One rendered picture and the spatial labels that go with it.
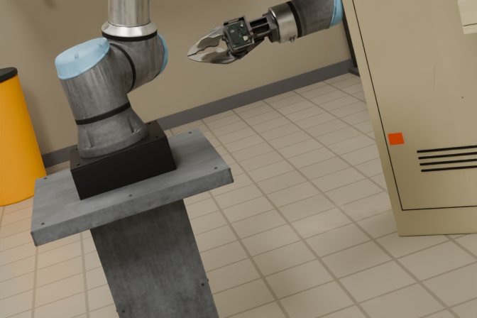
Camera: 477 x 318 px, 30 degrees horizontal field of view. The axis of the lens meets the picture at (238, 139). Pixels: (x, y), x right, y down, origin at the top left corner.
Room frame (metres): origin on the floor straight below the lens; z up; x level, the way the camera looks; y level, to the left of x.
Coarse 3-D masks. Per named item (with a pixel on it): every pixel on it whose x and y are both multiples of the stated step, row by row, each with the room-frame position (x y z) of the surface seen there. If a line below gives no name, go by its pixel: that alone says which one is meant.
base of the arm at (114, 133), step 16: (112, 112) 2.21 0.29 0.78; (128, 112) 2.25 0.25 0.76; (80, 128) 2.24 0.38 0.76; (96, 128) 2.21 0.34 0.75; (112, 128) 2.20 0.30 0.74; (128, 128) 2.21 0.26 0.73; (144, 128) 2.25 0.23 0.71; (80, 144) 2.23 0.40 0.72; (96, 144) 2.19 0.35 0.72; (112, 144) 2.19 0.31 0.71; (128, 144) 2.20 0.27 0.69
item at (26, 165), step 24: (0, 72) 4.74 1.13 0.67; (0, 96) 4.57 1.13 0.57; (0, 120) 4.55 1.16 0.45; (24, 120) 4.66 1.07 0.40; (0, 144) 4.54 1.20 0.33; (24, 144) 4.61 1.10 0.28; (0, 168) 4.54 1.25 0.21; (24, 168) 4.59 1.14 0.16; (0, 192) 4.56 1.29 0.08; (24, 192) 4.57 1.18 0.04
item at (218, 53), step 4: (216, 48) 2.07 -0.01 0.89; (220, 48) 2.07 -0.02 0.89; (212, 52) 2.02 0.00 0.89; (216, 52) 2.04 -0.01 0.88; (220, 52) 2.05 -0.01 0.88; (224, 52) 2.05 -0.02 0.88; (188, 56) 2.06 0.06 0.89; (192, 56) 2.06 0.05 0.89; (196, 56) 2.06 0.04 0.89; (200, 56) 2.06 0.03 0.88; (204, 56) 2.04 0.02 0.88; (208, 56) 2.04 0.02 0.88; (212, 56) 2.06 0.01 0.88; (216, 56) 2.06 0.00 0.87; (220, 56) 2.06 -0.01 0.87; (224, 56) 2.06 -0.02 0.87; (196, 60) 2.06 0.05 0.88; (200, 60) 2.06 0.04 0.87; (204, 60) 2.06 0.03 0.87; (208, 60) 2.06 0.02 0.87
